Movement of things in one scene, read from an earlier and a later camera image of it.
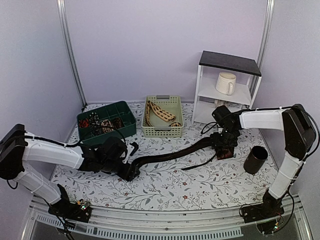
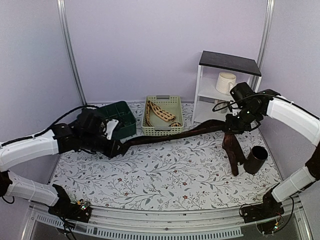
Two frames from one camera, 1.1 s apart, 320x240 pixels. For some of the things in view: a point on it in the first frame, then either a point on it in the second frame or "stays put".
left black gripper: [128, 174] -> [112, 151]
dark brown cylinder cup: [255, 159] stays put
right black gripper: [216, 141] -> [232, 128]
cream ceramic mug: [225, 83] stays put
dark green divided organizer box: [115, 119] stays put
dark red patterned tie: [220, 152] -> [231, 141]
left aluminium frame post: [69, 52] stays put
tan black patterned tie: [162, 114] stays put
